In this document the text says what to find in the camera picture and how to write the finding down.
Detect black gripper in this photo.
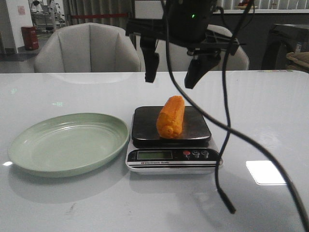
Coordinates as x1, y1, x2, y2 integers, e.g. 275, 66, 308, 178
126, 0, 240, 89

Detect orange corn cob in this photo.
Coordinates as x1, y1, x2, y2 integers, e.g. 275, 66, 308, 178
156, 96, 185, 139

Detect white cabinet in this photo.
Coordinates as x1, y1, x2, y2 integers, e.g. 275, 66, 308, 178
134, 0, 163, 19

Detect right grey upholstered chair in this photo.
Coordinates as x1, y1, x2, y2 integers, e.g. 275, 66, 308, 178
155, 24, 250, 72

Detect grey upholstered chair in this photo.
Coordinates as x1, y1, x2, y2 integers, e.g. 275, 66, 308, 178
155, 24, 250, 72
34, 23, 141, 73

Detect dark grey counter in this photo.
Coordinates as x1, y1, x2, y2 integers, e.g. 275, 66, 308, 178
212, 9, 309, 71

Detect fruit plate on counter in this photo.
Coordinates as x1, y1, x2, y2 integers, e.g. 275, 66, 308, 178
236, 0, 258, 10

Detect left grey upholstered chair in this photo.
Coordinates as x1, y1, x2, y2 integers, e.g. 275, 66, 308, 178
34, 23, 141, 73

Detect black electronic kitchen scale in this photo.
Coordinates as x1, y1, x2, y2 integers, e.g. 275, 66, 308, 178
126, 106, 223, 174

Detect dark appliance at right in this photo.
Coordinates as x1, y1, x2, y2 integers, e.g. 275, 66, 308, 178
261, 24, 309, 70

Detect tan cushion at right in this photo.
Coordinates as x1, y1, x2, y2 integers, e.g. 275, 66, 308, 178
286, 52, 309, 73

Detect light green plate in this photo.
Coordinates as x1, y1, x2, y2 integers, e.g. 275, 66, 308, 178
8, 113, 129, 178

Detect red trash bin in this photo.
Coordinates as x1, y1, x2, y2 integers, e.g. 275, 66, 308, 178
21, 26, 39, 50

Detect black dangling right cable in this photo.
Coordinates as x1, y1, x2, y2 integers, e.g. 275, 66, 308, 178
213, 4, 254, 215

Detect thick black right cable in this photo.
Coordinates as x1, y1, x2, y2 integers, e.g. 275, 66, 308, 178
163, 0, 309, 232

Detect pink wall notice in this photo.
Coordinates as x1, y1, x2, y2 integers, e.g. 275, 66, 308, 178
17, 5, 26, 15

